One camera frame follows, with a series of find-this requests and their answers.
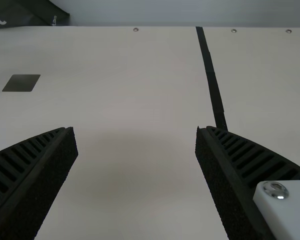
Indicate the small square scanner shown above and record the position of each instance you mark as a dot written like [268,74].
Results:
[21,83]

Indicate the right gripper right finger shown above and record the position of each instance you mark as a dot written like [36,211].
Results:
[240,180]

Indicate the black strip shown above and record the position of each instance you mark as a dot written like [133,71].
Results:
[210,75]

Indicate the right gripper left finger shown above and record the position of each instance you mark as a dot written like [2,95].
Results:
[27,187]

